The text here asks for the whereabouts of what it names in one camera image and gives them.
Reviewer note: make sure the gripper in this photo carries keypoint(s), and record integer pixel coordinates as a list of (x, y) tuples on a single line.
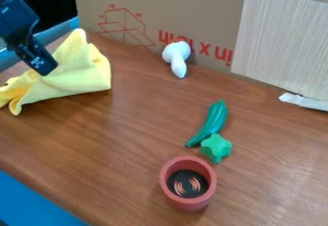
[(15, 16)]

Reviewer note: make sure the yellow cloth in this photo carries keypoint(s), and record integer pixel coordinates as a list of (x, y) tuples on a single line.
[(77, 70)]

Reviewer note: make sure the white toy mushroom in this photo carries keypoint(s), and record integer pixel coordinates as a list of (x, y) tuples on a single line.
[(177, 57)]

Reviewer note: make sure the cardboard box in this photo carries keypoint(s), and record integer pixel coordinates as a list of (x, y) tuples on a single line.
[(179, 9)]

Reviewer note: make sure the green toy chili pepper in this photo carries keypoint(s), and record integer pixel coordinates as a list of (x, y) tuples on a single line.
[(212, 123)]

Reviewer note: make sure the red cup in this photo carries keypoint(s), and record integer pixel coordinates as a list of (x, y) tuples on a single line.
[(188, 183)]

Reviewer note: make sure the green star-shaped toy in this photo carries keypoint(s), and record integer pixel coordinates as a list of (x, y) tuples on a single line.
[(216, 147)]

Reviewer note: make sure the light wooden board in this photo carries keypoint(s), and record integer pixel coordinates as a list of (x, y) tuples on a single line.
[(282, 41)]

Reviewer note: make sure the white paper scrap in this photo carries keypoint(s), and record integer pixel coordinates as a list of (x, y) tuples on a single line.
[(305, 102)]

